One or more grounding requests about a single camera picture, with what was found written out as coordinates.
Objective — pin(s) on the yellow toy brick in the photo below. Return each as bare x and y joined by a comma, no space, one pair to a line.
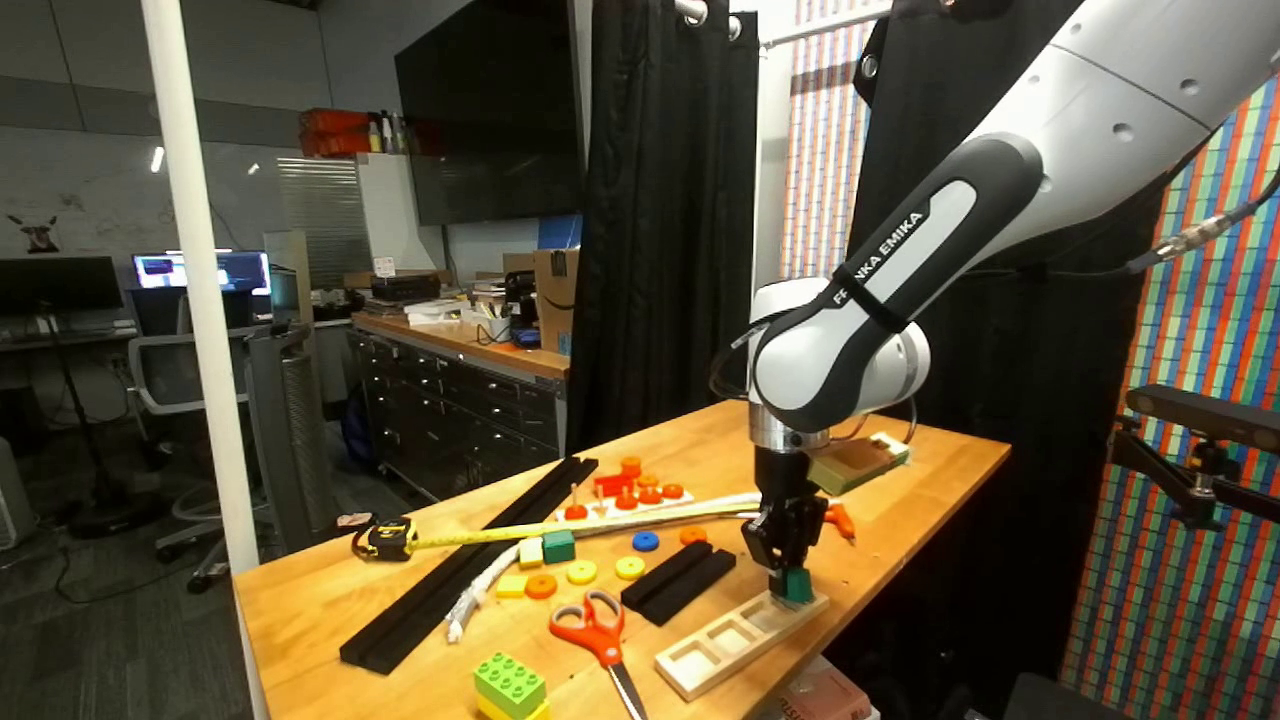
512,714

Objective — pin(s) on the drone shaped wall decoration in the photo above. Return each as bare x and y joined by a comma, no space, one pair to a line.
40,234

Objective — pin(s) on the white vertical pole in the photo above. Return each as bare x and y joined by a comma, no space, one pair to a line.
202,267

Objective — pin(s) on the small yellow block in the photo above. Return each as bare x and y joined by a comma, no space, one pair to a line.
528,553
510,586

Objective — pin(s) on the black curtain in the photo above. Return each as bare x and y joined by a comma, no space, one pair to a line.
667,202
986,362

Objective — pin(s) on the orange disc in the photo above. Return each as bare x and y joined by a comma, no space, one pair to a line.
542,586
578,511
631,466
621,500
695,537
673,490

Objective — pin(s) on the orange toy pieces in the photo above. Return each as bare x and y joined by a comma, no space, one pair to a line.
667,505

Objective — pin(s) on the short black bar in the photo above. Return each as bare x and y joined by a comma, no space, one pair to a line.
695,586
667,579

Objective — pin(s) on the dark computer monitor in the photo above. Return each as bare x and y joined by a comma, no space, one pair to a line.
62,287

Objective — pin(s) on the lit computer monitor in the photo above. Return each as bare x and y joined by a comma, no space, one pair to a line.
162,272

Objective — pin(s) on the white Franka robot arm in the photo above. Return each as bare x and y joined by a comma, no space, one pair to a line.
1133,93

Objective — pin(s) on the long black rail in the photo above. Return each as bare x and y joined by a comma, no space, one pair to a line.
552,484

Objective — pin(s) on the black drawer cabinet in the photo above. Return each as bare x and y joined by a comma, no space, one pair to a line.
454,413

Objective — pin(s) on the red block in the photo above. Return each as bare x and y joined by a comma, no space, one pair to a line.
610,482

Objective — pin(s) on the large black screen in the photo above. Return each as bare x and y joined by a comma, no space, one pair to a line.
487,106

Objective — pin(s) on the small green cube block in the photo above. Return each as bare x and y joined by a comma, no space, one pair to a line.
792,586
560,548

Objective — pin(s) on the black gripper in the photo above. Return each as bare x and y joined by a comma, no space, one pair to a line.
786,484

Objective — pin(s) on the orange marker pen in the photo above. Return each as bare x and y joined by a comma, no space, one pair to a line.
840,520

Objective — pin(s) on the black camera bracket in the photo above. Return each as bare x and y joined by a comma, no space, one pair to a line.
1200,461

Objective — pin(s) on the cardboard box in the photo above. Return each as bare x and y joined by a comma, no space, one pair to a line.
546,301

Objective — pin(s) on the green toy brick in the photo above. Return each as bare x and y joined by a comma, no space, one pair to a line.
510,678

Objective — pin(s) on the red box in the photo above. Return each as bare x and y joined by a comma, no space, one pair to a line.
332,134

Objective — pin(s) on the wooden compartment tray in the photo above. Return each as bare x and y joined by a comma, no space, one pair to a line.
705,652

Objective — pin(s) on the red disc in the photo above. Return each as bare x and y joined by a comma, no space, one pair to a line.
648,493

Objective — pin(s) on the yellow disc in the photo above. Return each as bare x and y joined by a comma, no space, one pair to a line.
581,575
631,565

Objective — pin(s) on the colourful pixel pattern panel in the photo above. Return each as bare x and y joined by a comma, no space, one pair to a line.
1200,586

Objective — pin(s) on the blue disc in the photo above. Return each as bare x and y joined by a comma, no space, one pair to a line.
647,542

